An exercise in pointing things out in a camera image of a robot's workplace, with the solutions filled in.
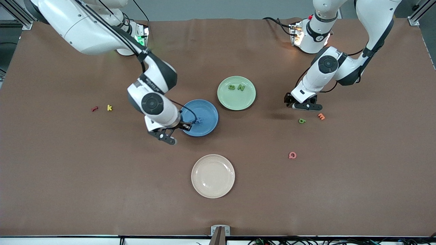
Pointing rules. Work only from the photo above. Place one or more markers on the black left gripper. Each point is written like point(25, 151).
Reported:
point(288, 99)

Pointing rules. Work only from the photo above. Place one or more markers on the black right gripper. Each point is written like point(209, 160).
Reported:
point(184, 126)

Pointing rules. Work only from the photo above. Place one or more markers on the blue letter E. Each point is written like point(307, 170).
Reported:
point(200, 120)

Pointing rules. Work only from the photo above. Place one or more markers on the green letter N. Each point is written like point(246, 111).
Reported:
point(241, 87)

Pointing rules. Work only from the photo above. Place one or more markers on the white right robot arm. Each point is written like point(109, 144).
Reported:
point(85, 30)

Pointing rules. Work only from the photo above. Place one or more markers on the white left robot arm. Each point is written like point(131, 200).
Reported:
point(378, 17)

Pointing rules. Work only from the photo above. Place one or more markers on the blue plate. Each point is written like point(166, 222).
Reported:
point(208, 114)

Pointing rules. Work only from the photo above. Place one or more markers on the orange letter m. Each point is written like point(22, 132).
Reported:
point(321, 116)

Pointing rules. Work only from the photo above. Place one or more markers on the green plate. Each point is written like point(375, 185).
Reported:
point(238, 100)

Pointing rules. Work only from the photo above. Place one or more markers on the beige plate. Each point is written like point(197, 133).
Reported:
point(213, 176)

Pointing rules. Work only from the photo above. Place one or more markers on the pink letter Q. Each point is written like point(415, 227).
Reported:
point(290, 155)

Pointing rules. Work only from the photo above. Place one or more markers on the brown table cover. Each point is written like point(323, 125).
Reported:
point(102, 190)

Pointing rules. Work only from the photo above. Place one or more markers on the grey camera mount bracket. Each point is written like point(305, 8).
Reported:
point(214, 230)

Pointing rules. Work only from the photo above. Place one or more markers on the aluminium frame post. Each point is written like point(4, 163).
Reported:
point(27, 24)
point(414, 21)

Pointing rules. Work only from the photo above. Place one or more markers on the white table edge rail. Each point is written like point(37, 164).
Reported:
point(68, 241)

